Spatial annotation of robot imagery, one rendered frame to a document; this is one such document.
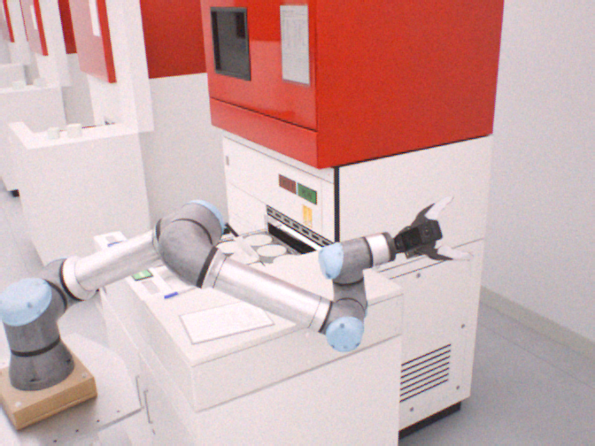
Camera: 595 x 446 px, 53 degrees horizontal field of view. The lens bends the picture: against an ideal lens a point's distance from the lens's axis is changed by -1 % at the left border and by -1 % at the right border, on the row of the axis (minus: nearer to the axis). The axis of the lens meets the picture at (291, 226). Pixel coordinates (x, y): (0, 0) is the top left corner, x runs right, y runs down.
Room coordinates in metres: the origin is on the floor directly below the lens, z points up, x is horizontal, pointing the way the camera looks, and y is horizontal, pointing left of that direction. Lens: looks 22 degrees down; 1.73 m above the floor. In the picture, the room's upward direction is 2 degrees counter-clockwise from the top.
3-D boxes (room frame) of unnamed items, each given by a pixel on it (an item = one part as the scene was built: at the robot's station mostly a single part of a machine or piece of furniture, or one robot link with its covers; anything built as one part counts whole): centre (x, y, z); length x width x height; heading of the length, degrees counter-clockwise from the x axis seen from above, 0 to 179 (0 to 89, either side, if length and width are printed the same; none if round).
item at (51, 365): (1.24, 0.63, 0.93); 0.15 x 0.15 x 0.10
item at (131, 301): (1.70, 0.51, 0.89); 0.55 x 0.09 x 0.14; 30
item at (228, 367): (1.44, 0.05, 0.89); 0.62 x 0.35 x 0.14; 120
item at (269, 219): (1.94, -0.01, 0.89); 0.44 x 0.02 x 0.10; 30
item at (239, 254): (1.55, 0.13, 1.03); 0.06 x 0.04 x 0.13; 120
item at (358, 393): (1.70, 0.21, 0.41); 0.97 x 0.64 x 0.82; 30
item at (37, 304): (1.25, 0.63, 1.04); 0.13 x 0.12 x 0.14; 170
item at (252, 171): (2.10, 0.06, 1.02); 0.82 x 0.03 x 0.40; 30
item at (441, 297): (2.27, -0.23, 0.41); 0.82 x 0.71 x 0.82; 30
